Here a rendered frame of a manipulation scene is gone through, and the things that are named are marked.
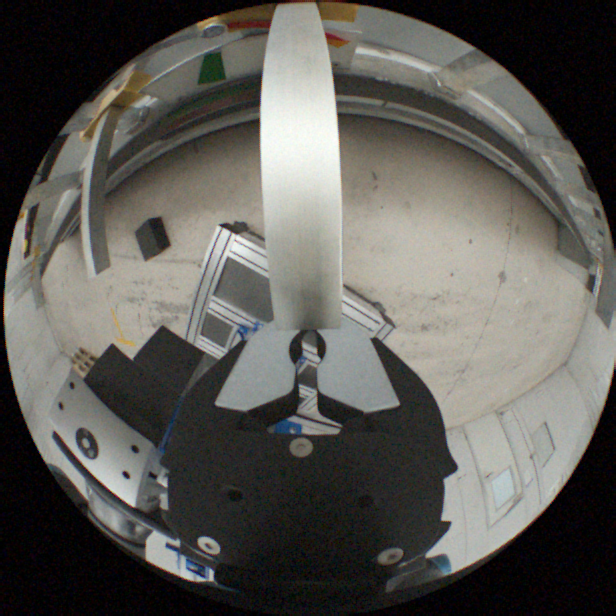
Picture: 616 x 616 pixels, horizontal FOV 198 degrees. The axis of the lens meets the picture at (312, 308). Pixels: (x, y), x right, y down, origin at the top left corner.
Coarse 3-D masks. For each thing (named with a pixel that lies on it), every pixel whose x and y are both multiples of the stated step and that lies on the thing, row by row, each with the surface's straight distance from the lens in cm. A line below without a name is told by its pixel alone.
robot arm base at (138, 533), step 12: (84, 480) 44; (96, 492) 38; (96, 504) 40; (108, 504) 38; (96, 516) 43; (108, 516) 40; (120, 516) 38; (108, 528) 42; (120, 528) 40; (132, 528) 41; (144, 528) 40; (132, 540) 42; (144, 540) 44
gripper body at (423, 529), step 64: (192, 448) 6; (256, 448) 6; (320, 448) 6; (384, 448) 6; (192, 512) 6; (256, 512) 5; (320, 512) 5; (384, 512) 5; (256, 576) 6; (320, 576) 6; (384, 576) 6
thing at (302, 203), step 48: (288, 48) 13; (288, 96) 9; (288, 144) 8; (336, 144) 8; (288, 192) 8; (336, 192) 8; (288, 240) 8; (336, 240) 8; (288, 288) 8; (336, 288) 8
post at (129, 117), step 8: (88, 104) 39; (96, 104) 40; (80, 112) 38; (88, 112) 38; (96, 112) 39; (128, 112) 42; (136, 112) 43; (72, 120) 37; (80, 120) 37; (88, 120) 38; (120, 120) 41; (128, 120) 41; (136, 120) 42; (64, 128) 38; (72, 128) 39; (80, 128) 39; (120, 128) 43; (128, 128) 44
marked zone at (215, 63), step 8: (208, 56) 29; (216, 56) 29; (208, 64) 31; (216, 64) 31; (200, 72) 32; (208, 72) 32; (216, 72) 32; (224, 72) 32; (200, 80) 33; (208, 80) 34; (216, 80) 34
